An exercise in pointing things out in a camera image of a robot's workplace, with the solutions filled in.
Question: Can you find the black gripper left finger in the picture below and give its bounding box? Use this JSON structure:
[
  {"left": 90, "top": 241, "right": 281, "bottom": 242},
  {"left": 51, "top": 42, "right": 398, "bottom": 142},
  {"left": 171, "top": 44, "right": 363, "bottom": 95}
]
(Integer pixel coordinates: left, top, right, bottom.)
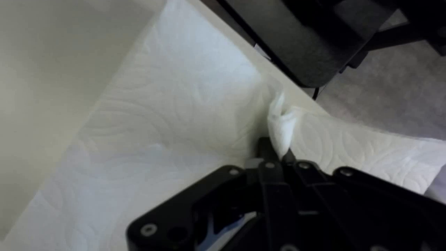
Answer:
[{"left": 125, "top": 136, "right": 299, "bottom": 251}]

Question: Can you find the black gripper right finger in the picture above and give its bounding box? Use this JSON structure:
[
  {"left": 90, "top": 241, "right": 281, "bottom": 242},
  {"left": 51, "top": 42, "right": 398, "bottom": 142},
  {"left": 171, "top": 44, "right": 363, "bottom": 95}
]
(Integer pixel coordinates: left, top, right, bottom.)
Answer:
[{"left": 281, "top": 148, "right": 446, "bottom": 251}]

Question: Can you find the white paper towel sheet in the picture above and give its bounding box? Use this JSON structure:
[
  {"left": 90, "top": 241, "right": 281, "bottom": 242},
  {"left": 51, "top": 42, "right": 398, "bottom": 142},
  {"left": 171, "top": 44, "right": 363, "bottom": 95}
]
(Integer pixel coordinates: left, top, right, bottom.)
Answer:
[{"left": 0, "top": 0, "right": 446, "bottom": 251}]

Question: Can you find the black chair seat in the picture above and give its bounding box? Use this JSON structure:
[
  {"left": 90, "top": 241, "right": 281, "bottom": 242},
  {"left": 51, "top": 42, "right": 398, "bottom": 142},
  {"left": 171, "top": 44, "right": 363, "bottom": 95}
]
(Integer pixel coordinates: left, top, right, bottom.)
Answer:
[{"left": 214, "top": 0, "right": 446, "bottom": 90}]

